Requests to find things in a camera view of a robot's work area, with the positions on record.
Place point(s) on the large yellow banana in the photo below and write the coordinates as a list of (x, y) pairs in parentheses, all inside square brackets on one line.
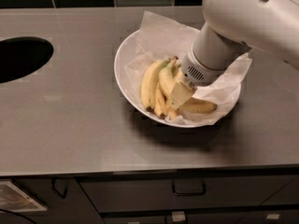
[(172, 74)]

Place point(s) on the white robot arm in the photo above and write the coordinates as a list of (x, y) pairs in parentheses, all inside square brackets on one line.
[(232, 28)]

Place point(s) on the black cabinet door handle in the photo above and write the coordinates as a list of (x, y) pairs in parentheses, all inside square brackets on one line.
[(59, 187)]

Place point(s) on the dark round sink hole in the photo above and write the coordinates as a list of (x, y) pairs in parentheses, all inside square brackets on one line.
[(22, 56)]

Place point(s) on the white bowl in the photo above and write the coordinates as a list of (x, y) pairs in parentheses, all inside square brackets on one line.
[(131, 62)]

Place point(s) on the printed paper sheet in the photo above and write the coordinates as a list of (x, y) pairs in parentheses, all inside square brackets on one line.
[(15, 199)]

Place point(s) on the leftmost yellow banana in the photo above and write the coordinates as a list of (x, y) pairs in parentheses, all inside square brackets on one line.
[(149, 82)]

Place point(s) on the white paper liner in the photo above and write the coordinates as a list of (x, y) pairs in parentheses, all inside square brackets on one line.
[(155, 29)]

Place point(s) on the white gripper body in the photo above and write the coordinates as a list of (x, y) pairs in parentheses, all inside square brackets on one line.
[(199, 71)]

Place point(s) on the grey drawer front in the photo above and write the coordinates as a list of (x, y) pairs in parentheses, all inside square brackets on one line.
[(150, 195)]

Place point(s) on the small white label sticker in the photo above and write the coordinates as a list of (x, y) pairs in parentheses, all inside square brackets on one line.
[(273, 216)]

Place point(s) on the black drawer handle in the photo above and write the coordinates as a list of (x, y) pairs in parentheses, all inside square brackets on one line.
[(188, 188)]

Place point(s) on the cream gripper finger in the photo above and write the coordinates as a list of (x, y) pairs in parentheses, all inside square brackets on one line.
[(180, 94)]

